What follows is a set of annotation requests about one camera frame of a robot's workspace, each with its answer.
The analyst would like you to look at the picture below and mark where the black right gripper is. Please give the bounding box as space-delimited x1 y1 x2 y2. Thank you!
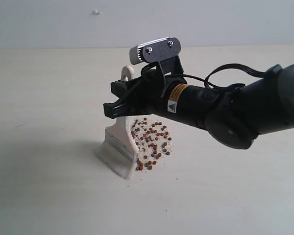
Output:
103 58 188 118

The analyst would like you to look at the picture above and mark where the white paint brush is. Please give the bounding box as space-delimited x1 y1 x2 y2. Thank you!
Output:
96 65 138 180

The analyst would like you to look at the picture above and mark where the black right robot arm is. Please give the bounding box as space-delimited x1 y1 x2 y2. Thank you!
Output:
103 57 294 149

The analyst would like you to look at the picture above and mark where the pile of brown beans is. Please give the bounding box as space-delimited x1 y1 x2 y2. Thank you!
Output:
130 117 173 171

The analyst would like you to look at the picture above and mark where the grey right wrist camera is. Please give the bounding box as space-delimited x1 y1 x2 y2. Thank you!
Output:
129 37 181 65

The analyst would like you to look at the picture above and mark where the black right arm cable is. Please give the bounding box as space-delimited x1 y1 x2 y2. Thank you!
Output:
181 63 267 90

